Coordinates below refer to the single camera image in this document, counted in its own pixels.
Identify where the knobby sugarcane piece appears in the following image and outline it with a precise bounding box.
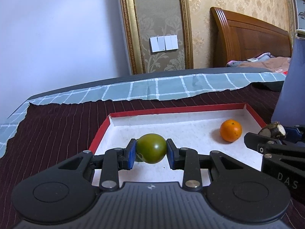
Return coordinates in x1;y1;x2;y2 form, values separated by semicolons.
258;122;286;139

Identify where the green tomato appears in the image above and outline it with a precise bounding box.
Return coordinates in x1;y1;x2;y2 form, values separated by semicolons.
136;133;167;164

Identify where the cut green lime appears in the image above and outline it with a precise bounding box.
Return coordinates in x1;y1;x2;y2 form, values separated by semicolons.
136;155;142;162

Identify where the red shallow cardboard box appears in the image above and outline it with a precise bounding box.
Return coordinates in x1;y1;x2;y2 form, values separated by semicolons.
88;103;267;187

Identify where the blue electric kettle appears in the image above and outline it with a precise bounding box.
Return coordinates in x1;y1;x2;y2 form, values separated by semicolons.
271;29;305;126

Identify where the teal checked tablecloth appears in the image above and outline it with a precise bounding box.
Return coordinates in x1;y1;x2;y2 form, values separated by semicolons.
1;70;286;156

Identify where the dark maroon striped cloth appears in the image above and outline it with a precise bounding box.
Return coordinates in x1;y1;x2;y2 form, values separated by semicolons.
0;81;305;229

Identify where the clothes pile on bed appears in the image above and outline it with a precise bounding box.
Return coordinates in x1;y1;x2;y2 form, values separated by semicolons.
226;52;291;73

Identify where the wooden bed headboard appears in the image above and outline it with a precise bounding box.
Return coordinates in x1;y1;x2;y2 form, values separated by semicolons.
210;7;292;67

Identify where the white wall switch panel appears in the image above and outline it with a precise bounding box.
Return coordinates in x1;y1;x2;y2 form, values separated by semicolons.
149;35;179;53

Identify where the gold picture frame panel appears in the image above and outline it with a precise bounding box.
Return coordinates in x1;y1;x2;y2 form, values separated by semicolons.
119;0;193;74

